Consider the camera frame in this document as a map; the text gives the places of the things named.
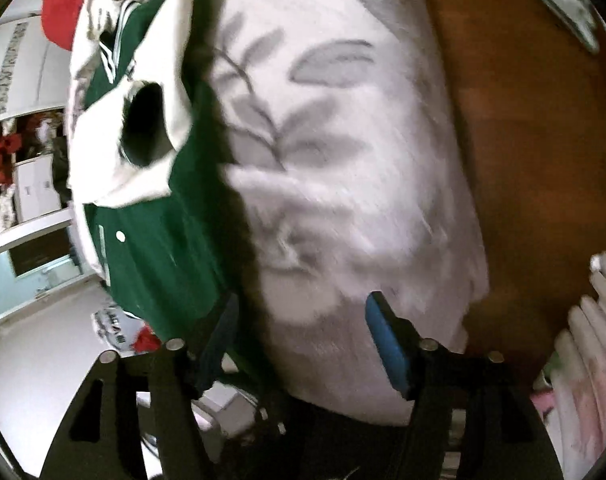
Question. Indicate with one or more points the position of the pink floral curtain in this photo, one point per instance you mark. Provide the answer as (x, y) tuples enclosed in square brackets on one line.
[(583, 360)]

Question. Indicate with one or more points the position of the white drawer unit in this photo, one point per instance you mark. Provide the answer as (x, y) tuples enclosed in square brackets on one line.
[(38, 185)]

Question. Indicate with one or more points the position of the green and white varsity jacket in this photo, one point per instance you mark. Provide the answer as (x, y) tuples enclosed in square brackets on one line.
[(193, 240)]

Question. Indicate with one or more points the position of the grey slipper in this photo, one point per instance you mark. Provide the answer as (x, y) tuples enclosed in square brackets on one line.
[(563, 5)]

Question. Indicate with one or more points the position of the white wardrobe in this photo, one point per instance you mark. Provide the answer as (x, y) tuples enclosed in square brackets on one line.
[(33, 75)]

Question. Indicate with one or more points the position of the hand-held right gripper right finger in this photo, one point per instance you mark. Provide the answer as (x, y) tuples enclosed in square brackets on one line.
[(385, 340)]

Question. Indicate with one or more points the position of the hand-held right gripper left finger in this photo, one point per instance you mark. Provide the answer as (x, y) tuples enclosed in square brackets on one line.
[(217, 332)]

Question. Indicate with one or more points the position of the red quilt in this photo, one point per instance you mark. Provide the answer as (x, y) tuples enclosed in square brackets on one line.
[(68, 5)]

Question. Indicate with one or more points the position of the floral plush blanket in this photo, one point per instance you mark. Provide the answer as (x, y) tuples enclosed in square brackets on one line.
[(343, 160)]

